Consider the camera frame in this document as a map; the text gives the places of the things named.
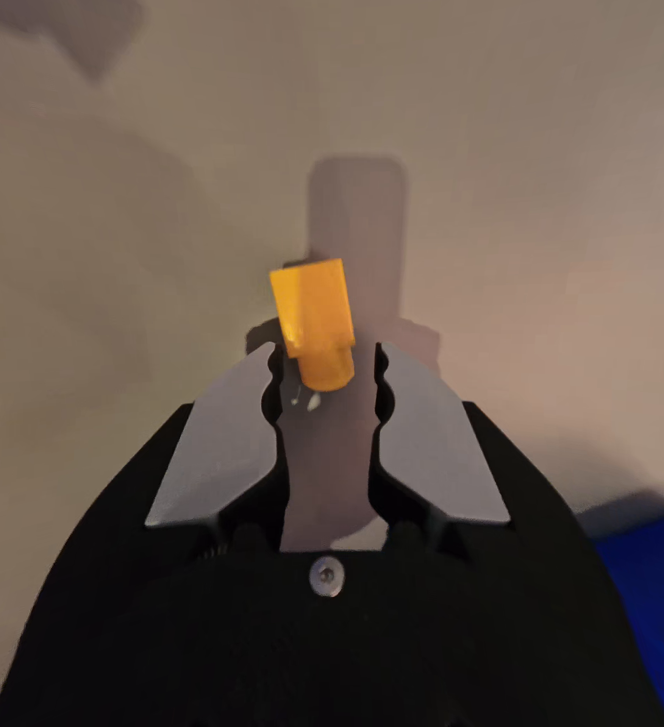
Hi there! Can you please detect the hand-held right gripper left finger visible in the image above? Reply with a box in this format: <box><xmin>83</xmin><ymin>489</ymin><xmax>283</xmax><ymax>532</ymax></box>
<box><xmin>145</xmin><ymin>341</ymin><xmax>287</xmax><ymax>528</ymax></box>

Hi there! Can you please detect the plain blue object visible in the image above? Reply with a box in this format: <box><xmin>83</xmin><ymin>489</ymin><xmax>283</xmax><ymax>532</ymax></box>
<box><xmin>593</xmin><ymin>511</ymin><xmax>664</xmax><ymax>727</ymax></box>

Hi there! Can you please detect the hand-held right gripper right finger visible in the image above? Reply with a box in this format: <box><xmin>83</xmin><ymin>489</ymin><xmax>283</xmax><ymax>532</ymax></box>
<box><xmin>369</xmin><ymin>341</ymin><xmax>511</xmax><ymax>523</ymax></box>

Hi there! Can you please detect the yellow one-stud block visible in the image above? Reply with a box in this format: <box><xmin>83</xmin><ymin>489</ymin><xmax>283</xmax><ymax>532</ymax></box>
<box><xmin>269</xmin><ymin>258</ymin><xmax>356</xmax><ymax>393</ymax></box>

